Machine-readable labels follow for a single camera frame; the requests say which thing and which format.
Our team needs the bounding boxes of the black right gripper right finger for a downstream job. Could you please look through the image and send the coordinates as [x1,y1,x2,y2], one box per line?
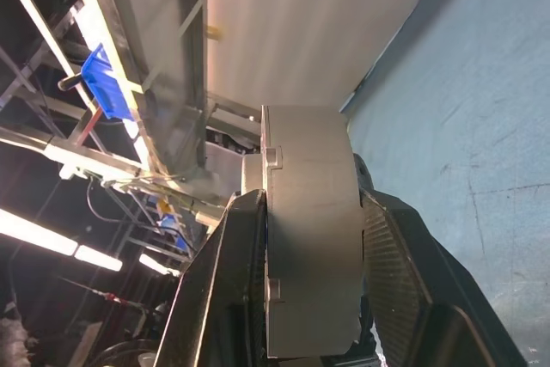
[351,154,530,367]

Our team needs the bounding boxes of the thin black cable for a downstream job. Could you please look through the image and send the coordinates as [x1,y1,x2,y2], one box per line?
[84,178,150,229]

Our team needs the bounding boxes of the short white light strip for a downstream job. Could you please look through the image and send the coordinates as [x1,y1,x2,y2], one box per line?
[137,253,182,277]

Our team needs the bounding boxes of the aluminium frame rack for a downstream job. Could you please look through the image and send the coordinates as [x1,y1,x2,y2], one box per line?
[0,0,224,265]

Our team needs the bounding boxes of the silver motor housing copper windings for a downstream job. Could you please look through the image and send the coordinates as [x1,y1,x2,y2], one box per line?
[262,104,365,360]

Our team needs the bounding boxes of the long white light strip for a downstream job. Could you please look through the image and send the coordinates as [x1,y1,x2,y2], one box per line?
[0,207,125,273]

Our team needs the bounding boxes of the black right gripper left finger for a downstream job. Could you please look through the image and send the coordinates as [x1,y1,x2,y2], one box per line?
[156,188,271,367]

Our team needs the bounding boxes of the large blue plastic bin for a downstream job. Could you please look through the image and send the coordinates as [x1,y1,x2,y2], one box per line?
[80,42,135,122]

